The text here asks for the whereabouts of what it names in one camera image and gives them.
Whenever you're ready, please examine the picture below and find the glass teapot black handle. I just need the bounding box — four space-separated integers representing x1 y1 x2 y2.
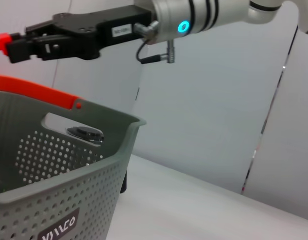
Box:
65 126 127 195

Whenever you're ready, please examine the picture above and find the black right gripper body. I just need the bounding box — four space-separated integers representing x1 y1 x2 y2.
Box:
52 4 154 61

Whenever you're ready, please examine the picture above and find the silver right wrist cable connector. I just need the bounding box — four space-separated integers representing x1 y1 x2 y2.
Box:
136 39 176 65

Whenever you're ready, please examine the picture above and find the grey perforated storage bin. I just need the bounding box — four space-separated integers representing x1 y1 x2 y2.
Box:
0 74 147 240

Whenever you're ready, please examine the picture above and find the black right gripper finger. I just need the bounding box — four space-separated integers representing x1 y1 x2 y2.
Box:
7 34 76 64
11 20 69 41

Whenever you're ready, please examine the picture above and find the silver right wrist stub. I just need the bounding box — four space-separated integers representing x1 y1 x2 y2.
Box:
133 20 160 39

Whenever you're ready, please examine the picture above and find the small red toy brick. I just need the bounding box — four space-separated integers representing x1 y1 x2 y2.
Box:
0 32 14 57

